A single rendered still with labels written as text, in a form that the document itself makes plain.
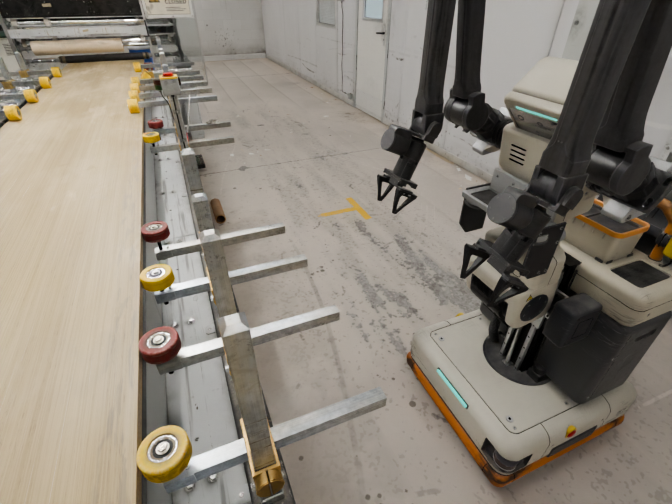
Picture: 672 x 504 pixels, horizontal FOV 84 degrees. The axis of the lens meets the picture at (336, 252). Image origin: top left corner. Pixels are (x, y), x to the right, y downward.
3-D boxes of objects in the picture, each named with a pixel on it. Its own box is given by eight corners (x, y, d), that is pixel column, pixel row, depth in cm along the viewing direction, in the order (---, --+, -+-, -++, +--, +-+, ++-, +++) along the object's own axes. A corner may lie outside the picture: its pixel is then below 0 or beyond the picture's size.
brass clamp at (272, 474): (270, 422, 77) (267, 408, 74) (289, 488, 67) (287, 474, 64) (240, 433, 75) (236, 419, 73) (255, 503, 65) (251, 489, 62)
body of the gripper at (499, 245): (504, 272, 71) (530, 240, 68) (473, 244, 79) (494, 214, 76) (525, 279, 74) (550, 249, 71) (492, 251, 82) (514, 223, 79)
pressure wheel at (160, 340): (161, 393, 81) (146, 359, 75) (146, 371, 86) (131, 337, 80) (195, 372, 86) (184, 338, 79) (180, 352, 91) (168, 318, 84)
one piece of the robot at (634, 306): (511, 314, 189) (570, 155, 141) (613, 405, 148) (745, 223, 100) (457, 333, 179) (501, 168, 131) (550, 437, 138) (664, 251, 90)
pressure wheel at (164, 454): (173, 515, 63) (153, 483, 56) (145, 485, 66) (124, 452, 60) (211, 473, 68) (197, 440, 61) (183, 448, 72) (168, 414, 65)
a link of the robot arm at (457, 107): (495, 112, 105) (483, 107, 109) (477, 91, 99) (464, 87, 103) (474, 140, 108) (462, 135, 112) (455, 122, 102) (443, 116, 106)
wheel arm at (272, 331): (334, 314, 100) (334, 302, 97) (339, 323, 97) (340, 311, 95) (160, 366, 86) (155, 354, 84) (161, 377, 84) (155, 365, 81)
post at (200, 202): (236, 330, 117) (205, 190, 90) (238, 337, 115) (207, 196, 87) (224, 333, 116) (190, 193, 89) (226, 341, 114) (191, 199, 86)
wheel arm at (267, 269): (304, 263, 119) (304, 252, 116) (308, 269, 116) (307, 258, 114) (157, 298, 105) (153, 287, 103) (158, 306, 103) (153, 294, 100)
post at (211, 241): (251, 385, 96) (217, 225, 69) (254, 397, 94) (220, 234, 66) (237, 390, 95) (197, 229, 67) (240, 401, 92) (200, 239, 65)
